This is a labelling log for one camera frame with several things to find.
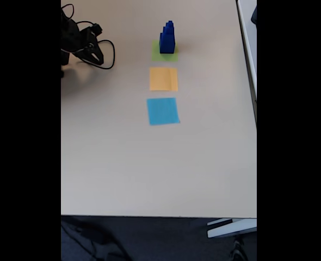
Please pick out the largest blue cube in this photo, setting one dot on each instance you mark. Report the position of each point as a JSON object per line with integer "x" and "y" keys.
{"x": 166, "y": 48}

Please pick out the medium blue cube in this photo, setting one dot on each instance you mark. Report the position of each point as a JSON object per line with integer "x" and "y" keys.
{"x": 169, "y": 38}

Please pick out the small blue cube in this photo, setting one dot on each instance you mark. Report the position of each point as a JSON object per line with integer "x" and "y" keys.
{"x": 168, "y": 28}

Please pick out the tiny blue cube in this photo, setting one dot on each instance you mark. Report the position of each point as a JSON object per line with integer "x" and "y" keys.
{"x": 170, "y": 23}

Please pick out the green paper square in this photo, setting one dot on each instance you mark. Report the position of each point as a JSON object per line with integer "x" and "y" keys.
{"x": 155, "y": 55}

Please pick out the orange paper square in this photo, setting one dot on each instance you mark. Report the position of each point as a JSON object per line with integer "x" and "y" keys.
{"x": 163, "y": 79}

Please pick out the light blue paper square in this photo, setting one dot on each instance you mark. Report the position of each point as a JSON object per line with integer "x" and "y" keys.
{"x": 163, "y": 111}

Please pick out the white side table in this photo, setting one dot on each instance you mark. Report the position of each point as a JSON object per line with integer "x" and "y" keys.
{"x": 249, "y": 40}

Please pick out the dark chair part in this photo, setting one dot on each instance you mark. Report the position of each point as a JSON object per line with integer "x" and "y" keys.
{"x": 254, "y": 16}

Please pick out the white table foot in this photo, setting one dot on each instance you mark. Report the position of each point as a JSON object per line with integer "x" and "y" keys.
{"x": 231, "y": 229}

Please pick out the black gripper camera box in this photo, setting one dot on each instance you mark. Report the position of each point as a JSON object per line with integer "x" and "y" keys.
{"x": 96, "y": 28}

